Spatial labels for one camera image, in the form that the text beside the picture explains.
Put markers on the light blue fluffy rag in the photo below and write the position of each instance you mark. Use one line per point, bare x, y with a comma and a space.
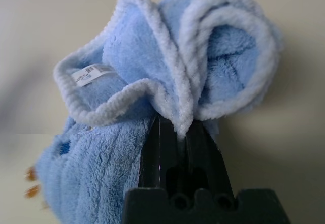
127, 56

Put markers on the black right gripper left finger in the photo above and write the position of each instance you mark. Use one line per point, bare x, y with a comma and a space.
162, 158

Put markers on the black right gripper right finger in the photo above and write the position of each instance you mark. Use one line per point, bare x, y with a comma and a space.
205, 163

